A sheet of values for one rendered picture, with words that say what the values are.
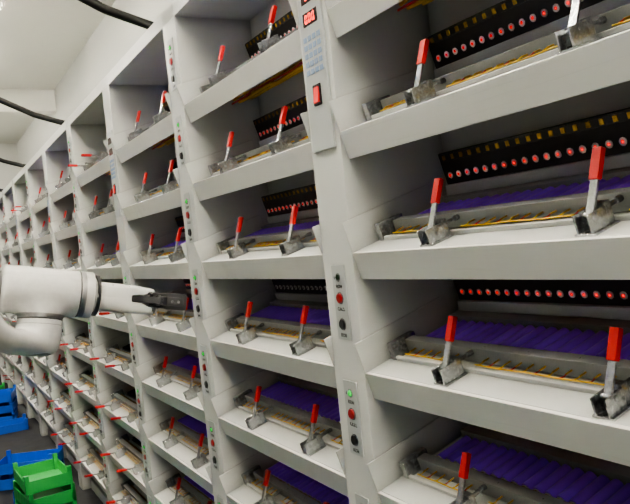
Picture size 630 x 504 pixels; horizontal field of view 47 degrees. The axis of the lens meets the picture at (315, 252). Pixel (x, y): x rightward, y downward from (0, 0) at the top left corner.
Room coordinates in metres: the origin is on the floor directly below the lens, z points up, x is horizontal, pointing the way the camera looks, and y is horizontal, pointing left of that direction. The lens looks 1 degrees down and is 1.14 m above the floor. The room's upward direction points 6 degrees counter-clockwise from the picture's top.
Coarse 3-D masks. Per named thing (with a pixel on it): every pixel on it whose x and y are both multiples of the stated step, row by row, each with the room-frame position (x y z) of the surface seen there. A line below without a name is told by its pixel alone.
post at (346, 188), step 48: (336, 48) 1.13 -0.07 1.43; (384, 48) 1.18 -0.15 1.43; (336, 96) 1.13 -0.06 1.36; (336, 144) 1.14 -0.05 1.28; (432, 144) 1.21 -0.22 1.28; (336, 192) 1.15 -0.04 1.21; (384, 192) 1.16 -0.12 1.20; (336, 240) 1.17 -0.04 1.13; (384, 288) 1.15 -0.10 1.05; (432, 288) 1.20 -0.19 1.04; (336, 336) 1.19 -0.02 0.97; (384, 432) 1.14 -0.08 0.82
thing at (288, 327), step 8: (240, 320) 1.73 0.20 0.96; (248, 320) 1.69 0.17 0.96; (256, 320) 1.65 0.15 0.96; (264, 320) 1.62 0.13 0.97; (272, 320) 1.59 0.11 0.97; (280, 320) 1.56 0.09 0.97; (240, 328) 1.70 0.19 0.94; (264, 328) 1.62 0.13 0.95; (272, 328) 1.58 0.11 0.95; (280, 328) 1.54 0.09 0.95; (288, 328) 1.51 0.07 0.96; (296, 328) 1.47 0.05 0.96; (304, 328) 1.44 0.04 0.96; (312, 328) 1.41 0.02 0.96; (320, 328) 1.38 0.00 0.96; (328, 328) 1.36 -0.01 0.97; (320, 336) 1.39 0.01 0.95; (328, 336) 1.35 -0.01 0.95
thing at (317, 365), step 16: (240, 304) 1.78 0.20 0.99; (256, 304) 1.80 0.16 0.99; (208, 320) 1.74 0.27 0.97; (224, 320) 1.76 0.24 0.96; (208, 336) 1.74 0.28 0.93; (224, 336) 1.72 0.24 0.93; (288, 336) 1.51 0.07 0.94; (224, 352) 1.68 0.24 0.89; (240, 352) 1.58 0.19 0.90; (256, 352) 1.50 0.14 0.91; (272, 352) 1.43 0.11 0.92; (288, 352) 1.39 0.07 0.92; (320, 352) 1.32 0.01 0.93; (272, 368) 1.46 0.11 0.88; (288, 368) 1.38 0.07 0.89; (304, 368) 1.32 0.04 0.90; (320, 368) 1.26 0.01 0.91; (336, 384) 1.23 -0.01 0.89
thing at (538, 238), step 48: (480, 144) 1.09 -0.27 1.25; (528, 144) 1.01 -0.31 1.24; (576, 144) 0.94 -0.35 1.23; (624, 144) 0.88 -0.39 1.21; (432, 192) 0.99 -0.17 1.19; (480, 192) 1.09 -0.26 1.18; (528, 192) 0.99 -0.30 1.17; (576, 192) 0.86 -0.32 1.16; (624, 192) 0.76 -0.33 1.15; (384, 240) 1.13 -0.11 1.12; (432, 240) 0.97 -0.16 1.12; (480, 240) 0.89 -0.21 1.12; (528, 240) 0.81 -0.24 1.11; (576, 240) 0.74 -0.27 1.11; (624, 240) 0.69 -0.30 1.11
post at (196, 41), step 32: (192, 32) 1.76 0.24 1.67; (224, 32) 1.80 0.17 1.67; (192, 64) 1.76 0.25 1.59; (224, 64) 1.80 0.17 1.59; (192, 128) 1.75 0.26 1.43; (224, 128) 1.79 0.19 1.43; (192, 160) 1.74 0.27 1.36; (192, 192) 1.75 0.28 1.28; (256, 192) 1.82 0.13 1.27; (224, 224) 1.78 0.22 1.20; (192, 256) 1.79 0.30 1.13; (192, 288) 1.81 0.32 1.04; (224, 288) 1.77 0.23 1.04; (256, 288) 1.81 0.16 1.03; (224, 384) 1.75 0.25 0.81; (224, 448) 1.75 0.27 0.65
